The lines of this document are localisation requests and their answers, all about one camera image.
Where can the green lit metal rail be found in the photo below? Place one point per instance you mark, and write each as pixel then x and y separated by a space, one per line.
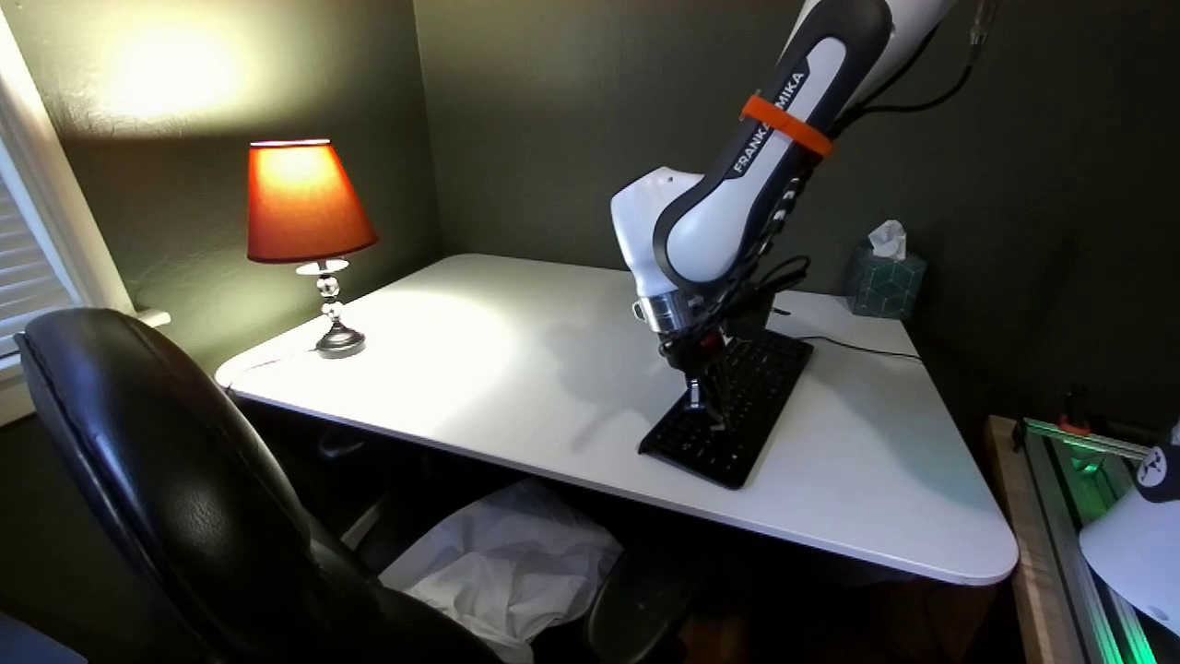
pixel 1059 481

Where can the white cloth on chair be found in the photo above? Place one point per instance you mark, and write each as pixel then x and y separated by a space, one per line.
pixel 507 564

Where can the black computer keyboard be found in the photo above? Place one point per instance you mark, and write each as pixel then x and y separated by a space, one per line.
pixel 748 387

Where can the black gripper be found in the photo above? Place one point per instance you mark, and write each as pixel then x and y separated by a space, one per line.
pixel 695 326

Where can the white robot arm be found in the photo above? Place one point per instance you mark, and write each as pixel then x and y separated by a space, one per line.
pixel 692 242

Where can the teal tissue box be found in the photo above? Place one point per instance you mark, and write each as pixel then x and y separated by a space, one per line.
pixel 886 275

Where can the orange shade table lamp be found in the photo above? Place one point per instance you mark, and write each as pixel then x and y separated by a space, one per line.
pixel 304 208

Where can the black leather office chair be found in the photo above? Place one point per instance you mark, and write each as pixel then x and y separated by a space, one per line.
pixel 272 553

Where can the white cap with logo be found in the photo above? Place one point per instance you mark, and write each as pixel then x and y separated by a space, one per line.
pixel 1134 547

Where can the white window blind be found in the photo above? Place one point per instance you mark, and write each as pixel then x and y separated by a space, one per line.
pixel 49 242

